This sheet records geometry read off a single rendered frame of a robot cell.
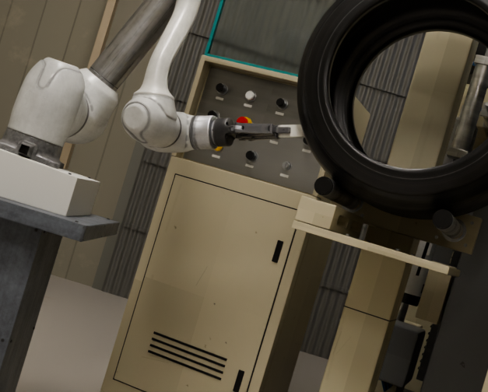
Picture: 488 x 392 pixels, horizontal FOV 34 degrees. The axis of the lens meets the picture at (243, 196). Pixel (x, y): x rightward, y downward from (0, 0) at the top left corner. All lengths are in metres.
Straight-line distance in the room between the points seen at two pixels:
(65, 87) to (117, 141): 3.24
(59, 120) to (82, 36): 3.39
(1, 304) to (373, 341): 0.97
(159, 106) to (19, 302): 0.61
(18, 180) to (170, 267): 0.87
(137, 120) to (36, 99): 0.33
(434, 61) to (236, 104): 0.82
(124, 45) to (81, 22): 3.21
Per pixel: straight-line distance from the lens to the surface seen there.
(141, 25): 2.33
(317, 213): 1.84
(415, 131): 2.21
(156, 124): 1.91
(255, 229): 2.64
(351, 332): 2.20
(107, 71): 2.32
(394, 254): 1.80
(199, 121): 2.05
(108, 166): 5.36
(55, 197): 2.02
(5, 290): 2.09
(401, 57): 5.42
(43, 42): 5.56
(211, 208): 2.70
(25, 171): 2.04
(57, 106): 2.13
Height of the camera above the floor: 0.80
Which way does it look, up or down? 1 degrees up
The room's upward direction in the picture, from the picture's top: 17 degrees clockwise
